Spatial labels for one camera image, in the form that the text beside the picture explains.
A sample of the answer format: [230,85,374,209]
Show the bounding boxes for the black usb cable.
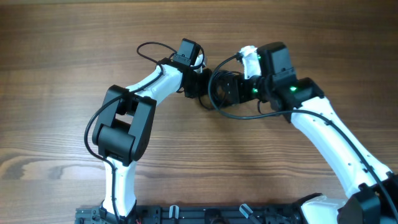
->
[197,70,243,110]

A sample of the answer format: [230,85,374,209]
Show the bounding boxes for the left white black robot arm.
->
[85,39,211,223]

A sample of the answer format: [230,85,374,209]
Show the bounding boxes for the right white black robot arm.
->
[228,42,397,223]

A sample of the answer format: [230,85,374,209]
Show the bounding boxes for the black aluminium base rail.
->
[74,203,352,224]

